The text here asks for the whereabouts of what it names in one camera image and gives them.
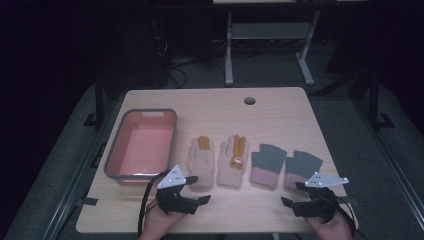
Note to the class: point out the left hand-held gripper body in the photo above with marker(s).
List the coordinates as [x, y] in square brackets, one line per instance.
[173, 200]

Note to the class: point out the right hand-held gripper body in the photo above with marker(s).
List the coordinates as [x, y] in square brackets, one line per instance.
[321, 203]

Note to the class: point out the plain beige and orange glove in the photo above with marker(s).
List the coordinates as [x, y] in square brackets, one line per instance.
[201, 163]

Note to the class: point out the beige glove with bunny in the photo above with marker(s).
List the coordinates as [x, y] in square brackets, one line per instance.
[230, 175]

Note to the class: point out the pink bin with grey rim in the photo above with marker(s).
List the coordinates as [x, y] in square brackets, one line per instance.
[146, 146]

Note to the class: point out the person's left hand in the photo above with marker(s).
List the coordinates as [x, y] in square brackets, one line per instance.
[156, 223]

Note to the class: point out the person's right hand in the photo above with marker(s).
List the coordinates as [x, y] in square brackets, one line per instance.
[333, 230]

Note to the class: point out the grey and pink fingerless glove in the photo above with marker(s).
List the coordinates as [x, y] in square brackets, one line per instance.
[303, 165]
[268, 160]

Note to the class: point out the black metal stand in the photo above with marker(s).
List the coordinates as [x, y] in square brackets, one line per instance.
[99, 100]
[374, 100]

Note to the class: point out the dark computer tower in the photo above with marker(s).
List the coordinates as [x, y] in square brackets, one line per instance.
[140, 56]

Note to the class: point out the grey metal desk frame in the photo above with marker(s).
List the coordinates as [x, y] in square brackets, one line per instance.
[266, 31]

